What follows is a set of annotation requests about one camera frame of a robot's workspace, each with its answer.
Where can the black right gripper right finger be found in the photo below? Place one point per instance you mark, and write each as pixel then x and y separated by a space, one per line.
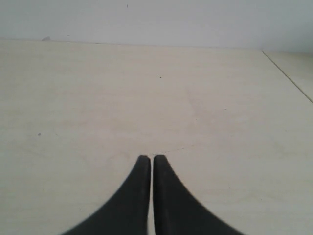
pixel 176 210

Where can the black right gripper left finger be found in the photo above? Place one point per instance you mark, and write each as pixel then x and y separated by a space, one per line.
pixel 126 212

